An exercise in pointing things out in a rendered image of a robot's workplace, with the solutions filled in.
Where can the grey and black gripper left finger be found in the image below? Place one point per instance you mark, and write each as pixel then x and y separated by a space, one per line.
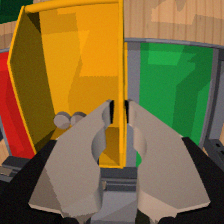
pixel 63 179

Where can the grey metal shelf rack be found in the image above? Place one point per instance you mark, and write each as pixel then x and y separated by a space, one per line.
pixel 181 85

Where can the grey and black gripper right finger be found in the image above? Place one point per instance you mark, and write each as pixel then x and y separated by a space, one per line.
pixel 175 178

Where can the grey round disc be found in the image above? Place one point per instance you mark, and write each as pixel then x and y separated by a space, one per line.
pixel 76 117
pixel 62 120

